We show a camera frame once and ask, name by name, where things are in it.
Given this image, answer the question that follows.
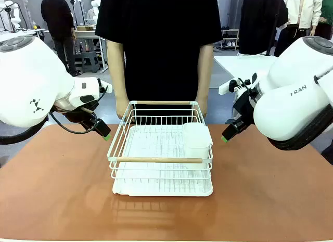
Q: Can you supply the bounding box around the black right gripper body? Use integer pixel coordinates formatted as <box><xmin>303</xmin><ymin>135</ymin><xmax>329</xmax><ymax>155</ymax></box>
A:
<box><xmin>232</xmin><ymin>88</ymin><xmax>259</xmax><ymax>129</ymax></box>

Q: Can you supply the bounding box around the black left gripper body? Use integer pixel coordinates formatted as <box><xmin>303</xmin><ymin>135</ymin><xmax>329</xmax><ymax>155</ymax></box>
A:
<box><xmin>65</xmin><ymin>103</ymin><xmax>101</xmax><ymax>127</ymax></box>

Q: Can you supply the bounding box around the white wire dish rack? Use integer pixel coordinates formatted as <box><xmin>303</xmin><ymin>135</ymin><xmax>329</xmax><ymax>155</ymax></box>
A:
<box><xmin>107</xmin><ymin>100</ymin><xmax>214</xmax><ymax>180</ymax></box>

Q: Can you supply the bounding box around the white plastic cutlery cup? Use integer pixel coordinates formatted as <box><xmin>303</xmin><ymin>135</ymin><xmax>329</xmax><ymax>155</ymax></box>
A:
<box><xmin>183</xmin><ymin>122</ymin><xmax>214</xmax><ymax>157</ymax></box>

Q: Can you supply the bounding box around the white plastic drain tray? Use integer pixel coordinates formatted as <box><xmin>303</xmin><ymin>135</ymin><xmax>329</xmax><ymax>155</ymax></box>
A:
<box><xmin>112</xmin><ymin>124</ymin><xmax>214</xmax><ymax>197</ymax></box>

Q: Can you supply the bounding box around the person's left forearm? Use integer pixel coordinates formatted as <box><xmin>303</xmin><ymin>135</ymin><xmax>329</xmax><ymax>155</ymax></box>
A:
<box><xmin>196</xmin><ymin>43</ymin><xmax>215</xmax><ymax>99</ymax></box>

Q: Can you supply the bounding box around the person's right forearm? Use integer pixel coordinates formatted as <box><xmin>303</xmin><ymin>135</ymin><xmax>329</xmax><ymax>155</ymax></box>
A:
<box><xmin>106</xmin><ymin>40</ymin><xmax>127</xmax><ymax>100</ymax></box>

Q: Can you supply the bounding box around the person's right hand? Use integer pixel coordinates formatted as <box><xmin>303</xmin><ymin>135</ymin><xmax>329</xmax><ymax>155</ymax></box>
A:
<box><xmin>115</xmin><ymin>97</ymin><xmax>131</xmax><ymax>120</ymax></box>

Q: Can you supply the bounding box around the person's left hand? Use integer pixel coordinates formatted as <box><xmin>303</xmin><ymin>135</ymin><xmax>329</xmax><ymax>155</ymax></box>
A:
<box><xmin>195</xmin><ymin>96</ymin><xmax>209</xmax><ymax>119</ymax></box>

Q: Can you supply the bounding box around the white background table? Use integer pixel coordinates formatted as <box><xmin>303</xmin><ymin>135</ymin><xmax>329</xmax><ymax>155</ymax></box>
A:
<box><xmin>213</xmin><ymin>54</ymin><xmax>278</xmax><ymax>88</ymax></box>

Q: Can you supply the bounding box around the grey plastic step stool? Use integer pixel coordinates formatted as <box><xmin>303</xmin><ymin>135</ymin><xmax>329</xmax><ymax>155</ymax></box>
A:
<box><xmin>81</xmin><ymin>51</ymin><xmax>101</xmax><ymax>73</ymax></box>

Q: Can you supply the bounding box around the white shoe rack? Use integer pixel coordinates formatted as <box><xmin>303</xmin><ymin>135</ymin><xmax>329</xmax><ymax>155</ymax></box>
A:
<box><xmin>220</xmin><ymin>28</ymin><xmax>240</xmax><ymax>52</ymax></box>

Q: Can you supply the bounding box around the white desk with box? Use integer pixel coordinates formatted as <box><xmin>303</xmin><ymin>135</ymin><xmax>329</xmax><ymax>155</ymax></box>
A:
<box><xmin>72</xmin><ymin>30</ymin><xmax>109</xmax><ymax>71</ymax></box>

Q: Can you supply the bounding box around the background person in black coat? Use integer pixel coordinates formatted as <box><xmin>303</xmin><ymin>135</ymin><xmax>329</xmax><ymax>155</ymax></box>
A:
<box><xmin>238</xmin><ymin>0</ymin><xmax>289</xmax><ymax>56</ymax></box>

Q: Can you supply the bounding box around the black chair edge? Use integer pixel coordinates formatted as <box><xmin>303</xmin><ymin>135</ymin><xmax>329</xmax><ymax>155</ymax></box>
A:
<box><xmin>321</xmin><ymin>145</ymin><xmax>333</xmax><ymax>165</ymax></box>

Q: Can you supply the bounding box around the background person in black clothes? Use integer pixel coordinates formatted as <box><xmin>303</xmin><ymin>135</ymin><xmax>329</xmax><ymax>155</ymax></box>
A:
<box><xmin>41</xmin><ymin>0</ymin><xmax>84</xmax><ymax>78</ymax></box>

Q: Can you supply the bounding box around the person in black t-shirt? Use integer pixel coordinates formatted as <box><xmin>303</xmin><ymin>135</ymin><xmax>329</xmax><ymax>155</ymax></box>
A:
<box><xmin>95</xmin><ymin>0</ymin><xmax>224</xmax><ymax>124</ymax></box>

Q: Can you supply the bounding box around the white humanoid background robot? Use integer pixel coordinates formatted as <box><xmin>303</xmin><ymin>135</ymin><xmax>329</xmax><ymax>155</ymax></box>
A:
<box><xmin>86</xmin><ymin>0</ymin><xmax>101</xmax><ymax>22</ymax></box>

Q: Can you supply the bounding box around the long white background desk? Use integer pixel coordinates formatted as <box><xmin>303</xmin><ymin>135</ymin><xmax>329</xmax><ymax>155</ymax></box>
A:
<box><xmin>0</xmin><ymin>28</ymin><xmax>46</xmax><ymax>43</ymax></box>

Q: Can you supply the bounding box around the background person in white jacket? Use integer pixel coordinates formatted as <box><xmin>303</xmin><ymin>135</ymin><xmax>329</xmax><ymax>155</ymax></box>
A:
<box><xmin>274</xmin><ymin>0</ymin><xmax>324</xmax><ymax>58</ymax></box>

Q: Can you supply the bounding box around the background person in green top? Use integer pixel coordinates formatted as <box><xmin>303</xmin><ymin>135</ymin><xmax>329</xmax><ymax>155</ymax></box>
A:
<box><xmin>311</xmin><ymin>0</ymin><xmax>333</xmax><ymax>41</ymax></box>

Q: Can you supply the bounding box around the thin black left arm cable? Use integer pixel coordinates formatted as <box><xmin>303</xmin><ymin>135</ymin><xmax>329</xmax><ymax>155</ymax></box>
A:
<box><xmin>48</xmin><ymin>78</ymin><xmax>109</xmax><ymax>135</ymax></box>

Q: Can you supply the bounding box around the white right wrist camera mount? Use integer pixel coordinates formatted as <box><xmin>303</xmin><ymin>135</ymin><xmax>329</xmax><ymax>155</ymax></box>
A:
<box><xmin>218</xmin><ymin>72</ymin><xmax>261</xmax><ymax>97</ymax></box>

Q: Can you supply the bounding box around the thick black left arm hose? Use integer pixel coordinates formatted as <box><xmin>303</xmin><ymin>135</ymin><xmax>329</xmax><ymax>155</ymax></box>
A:
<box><xmin>0</xmin><ymin>116</ymin><xmax>49</xmax><ymax>145</ymax></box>

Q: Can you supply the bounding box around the thick black arm hose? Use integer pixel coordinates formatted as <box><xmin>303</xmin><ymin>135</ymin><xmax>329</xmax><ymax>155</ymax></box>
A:
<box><xmin>266</xmin><ymin>104</ymin><xmax>333</xmax><ymax>151</ymax></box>
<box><xmin>0</xmin><ymin>116</ymin><xmax>49</xmax><ymax>145</ymax></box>

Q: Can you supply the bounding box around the thick black right arm hose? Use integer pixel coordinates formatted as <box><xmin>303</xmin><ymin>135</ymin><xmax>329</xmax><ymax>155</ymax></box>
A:
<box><xmin>266</xmin><ymin>104</ymin><xmax>333</xmax><ymax>151</ymax></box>

